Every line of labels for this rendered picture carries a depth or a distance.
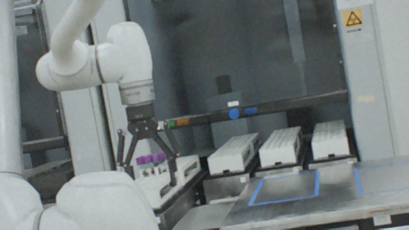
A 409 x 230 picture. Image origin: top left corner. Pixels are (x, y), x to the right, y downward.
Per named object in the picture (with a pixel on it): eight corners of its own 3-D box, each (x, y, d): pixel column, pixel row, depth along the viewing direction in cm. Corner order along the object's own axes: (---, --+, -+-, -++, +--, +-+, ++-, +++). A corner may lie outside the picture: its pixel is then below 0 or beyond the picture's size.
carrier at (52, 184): (71, 191, 243) (68, 172, 242) (69, 193, 241) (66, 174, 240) (36, 197, 245) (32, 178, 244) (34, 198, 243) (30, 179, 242)
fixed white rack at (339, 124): (317, 140, 284) (315, 123, 284) (346, 136, 283) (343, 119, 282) (316, 150, 255) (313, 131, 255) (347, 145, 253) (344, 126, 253)
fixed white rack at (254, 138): (235, 153, 290) (232, 137, 289) (262, 149, 288) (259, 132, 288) (225, 164, 260) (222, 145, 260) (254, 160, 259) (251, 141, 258)
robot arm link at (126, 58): (157, 78, 207) (108, 86, 209) (147, 20, 207) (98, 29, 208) (152, 78, 197) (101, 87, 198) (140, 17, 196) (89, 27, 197)
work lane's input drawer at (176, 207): (170, 198, 251) (166, 170, 251) (213, 192, 249) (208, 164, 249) (107, 256, 180) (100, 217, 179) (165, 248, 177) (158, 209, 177)
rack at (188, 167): (170, 178, 247) (167, 159, 247) (201, 174, 245) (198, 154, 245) (149, 195, 218) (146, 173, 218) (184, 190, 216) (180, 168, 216)
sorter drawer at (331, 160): (316, 158, 289) (312, 134, 288) (354, 153, 286) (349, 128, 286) (311, 192, 217) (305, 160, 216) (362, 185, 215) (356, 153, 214)
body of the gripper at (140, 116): (119, 107, 200) (126, 143, 200) (151, 102, 198) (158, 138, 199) (126, 105, 207) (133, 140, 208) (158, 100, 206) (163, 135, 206)
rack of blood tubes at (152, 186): (147, 196, 216) (144, 174, 216) (183, 191, 214) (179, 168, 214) (119, 218, 187) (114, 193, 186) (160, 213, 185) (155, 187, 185)
